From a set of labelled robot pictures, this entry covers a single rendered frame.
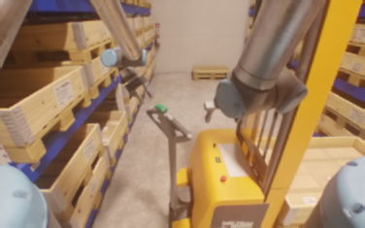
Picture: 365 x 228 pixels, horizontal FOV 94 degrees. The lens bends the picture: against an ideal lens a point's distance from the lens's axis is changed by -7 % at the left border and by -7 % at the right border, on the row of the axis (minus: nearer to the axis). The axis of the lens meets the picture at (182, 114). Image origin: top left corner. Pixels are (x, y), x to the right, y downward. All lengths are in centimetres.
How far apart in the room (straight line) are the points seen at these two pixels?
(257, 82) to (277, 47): 8
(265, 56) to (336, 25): 66
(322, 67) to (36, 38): 204
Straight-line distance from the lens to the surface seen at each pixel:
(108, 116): 297
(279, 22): 33
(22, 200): 26
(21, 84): 214
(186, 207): 185
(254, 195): 133
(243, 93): 39
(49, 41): 197
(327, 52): 100
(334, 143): 255
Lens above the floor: 189
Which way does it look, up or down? 29 degrees down
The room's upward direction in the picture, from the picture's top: straight up
